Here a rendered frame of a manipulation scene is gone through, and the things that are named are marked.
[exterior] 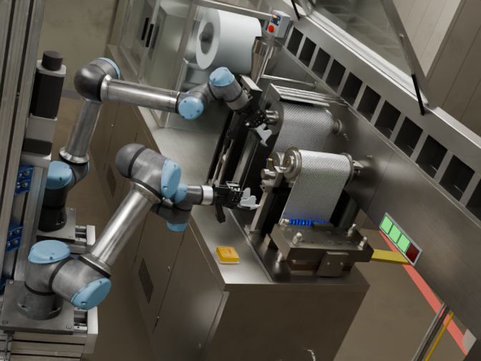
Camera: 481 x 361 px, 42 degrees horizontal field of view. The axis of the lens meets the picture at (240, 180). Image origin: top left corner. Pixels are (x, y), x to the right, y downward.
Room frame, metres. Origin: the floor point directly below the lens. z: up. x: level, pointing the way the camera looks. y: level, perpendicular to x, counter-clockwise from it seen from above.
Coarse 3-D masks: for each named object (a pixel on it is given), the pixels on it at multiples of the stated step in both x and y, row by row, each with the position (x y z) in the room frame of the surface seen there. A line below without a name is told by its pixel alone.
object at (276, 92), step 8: (272, 88) 2.57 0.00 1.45; (280, 88) 2.60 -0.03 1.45; (288, 88) 2.63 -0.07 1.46; (280, 96) 2.52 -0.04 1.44; (288, 96) 2.55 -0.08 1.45; (296, 96) 2.57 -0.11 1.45; (304, 96) 2.62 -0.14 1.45; (312, 96) 2.64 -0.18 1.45; (320, 96) 2.67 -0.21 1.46; (328, 96) 2.72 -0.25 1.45; (320, 104) 2.62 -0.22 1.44; (328, 104) 2.66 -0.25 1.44; (336, 104) 2.67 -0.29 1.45; (344, 104) 2.69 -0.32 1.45
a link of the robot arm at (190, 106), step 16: (80, 80) 2.02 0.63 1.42; (96, 80) 2.00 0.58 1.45; (112, 80) 2.02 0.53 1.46; (96, 96) 1.99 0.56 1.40; (112, 96) 1.99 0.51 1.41; (128, 96) 1.99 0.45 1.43; (144, 96) 1.99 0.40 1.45; (160, 96) 1.99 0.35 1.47; (176, 96) 2.00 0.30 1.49; (192, 96) 2.00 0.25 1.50; (176, 112) 1.99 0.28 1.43; (192, 112) 1.96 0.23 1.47
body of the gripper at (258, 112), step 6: (252, 102) 2.18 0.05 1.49; (240, 108) 2.14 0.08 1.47; (246, 108) 2.18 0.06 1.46; (252, 108) 2.18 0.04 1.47; (258, 108) 2.19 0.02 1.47; (252, 114) 2.19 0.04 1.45; (258, 114) 2.18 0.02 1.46; (264, 114) 2.19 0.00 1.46; (246, 120) 2.17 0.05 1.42; (252, 120) 2.17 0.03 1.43; (258, 120) 2.19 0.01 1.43; (264, 120) 2.19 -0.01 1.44; (252, 126) 2.18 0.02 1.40
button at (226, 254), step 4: (220, 248) 2.08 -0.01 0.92; (224, 248) 2.09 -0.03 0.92; (228, 248) 2.10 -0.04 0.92; (232, 248) 2.11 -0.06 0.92; (220, 252) 2.05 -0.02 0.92; (224, 252) 2.06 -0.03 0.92; (228, 252) 2.07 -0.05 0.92; (232, 252) 2.08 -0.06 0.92; (220, 256) 2.04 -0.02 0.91; (224, 256) 2.03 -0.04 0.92; (228, 256) 2.04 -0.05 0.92; (232, 256) 2.05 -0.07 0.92; (236, 256) 2.06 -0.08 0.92; (220, 260) 2.03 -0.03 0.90; (224, 260) 2.03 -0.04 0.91; (228, 260) 2.04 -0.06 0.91; (232, 260) 2.05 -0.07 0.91; (236, 260) 2.06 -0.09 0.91
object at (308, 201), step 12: (300, 192) 2.30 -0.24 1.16; (312, 192) 2.32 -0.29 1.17; (324, 192) 2.35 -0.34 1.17; (336, 192) 2.38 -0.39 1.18; (288, 204) 2.28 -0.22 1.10; (300, 204) 2.31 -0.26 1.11; (312, 204) 2.33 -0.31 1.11; (324, 204) 2.36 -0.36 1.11; (288, 216) 2.29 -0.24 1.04; (300, 216) 2.32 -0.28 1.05; (312, 216) 2.35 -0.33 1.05; (324, 216) 2.37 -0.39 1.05
